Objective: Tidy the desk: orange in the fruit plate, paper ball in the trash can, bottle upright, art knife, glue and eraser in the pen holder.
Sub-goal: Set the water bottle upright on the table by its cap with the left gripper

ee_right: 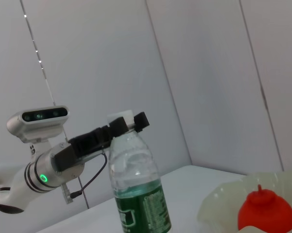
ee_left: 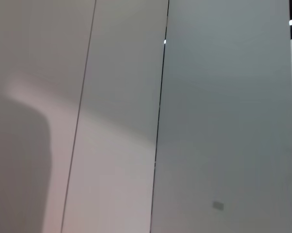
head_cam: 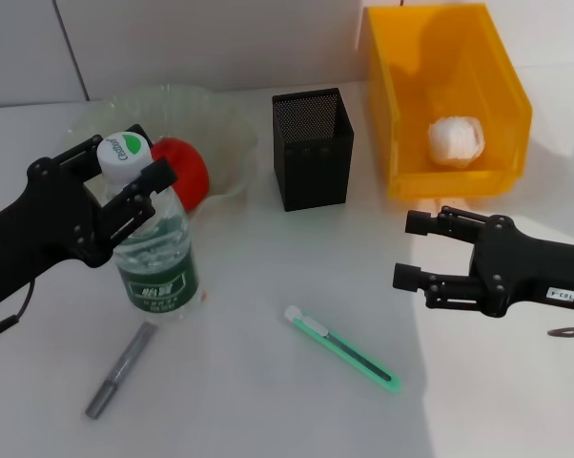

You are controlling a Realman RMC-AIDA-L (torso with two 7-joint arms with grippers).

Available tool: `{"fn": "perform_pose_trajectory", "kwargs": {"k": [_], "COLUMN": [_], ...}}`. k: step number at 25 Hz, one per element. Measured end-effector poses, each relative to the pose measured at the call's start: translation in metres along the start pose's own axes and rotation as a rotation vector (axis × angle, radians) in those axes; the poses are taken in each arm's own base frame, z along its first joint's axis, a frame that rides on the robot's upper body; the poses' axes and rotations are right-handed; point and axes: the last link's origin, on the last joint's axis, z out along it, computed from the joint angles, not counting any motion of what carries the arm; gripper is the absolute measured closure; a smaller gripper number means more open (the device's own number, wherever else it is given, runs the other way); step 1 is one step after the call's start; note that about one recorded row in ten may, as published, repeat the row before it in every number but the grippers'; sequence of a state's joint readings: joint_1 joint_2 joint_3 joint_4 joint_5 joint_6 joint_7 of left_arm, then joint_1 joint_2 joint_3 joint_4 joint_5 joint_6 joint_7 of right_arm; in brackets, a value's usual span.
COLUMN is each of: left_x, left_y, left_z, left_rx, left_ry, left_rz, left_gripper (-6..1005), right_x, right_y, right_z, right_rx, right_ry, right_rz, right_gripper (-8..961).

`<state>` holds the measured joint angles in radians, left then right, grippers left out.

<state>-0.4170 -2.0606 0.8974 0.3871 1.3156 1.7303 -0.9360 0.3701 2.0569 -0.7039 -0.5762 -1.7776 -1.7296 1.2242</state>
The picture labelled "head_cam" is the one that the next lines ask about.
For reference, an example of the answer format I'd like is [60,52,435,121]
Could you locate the green utility knife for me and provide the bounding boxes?
[284,304,402,395]

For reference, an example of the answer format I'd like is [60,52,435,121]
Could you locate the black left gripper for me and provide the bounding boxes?
[0,124,178,311]

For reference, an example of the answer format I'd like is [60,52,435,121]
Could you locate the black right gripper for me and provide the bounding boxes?
[392,205,574,319]

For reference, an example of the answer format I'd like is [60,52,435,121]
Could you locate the grey marker pen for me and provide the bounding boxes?
[85,322,155,421]

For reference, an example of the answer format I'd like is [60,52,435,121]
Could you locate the left gripper cable with plug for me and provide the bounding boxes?
[0,281,36,343]

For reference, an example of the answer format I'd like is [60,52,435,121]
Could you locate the yellow plastic bin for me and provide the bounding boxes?
[365,2,534,199]

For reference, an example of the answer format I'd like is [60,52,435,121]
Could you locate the clear green-label water bottle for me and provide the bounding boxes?
[95,131,201,325]

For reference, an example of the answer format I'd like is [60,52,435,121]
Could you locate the green glass fruit plate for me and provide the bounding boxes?
[67,84,257,220]

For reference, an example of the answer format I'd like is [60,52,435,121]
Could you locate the red-orange fruit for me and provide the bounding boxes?
[151,137,211,211]

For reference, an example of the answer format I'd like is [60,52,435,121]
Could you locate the white paper ball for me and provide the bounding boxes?
[427,115,487,168]

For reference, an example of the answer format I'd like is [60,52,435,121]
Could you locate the black mesh pen holder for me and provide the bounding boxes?
[271,87,355,213]

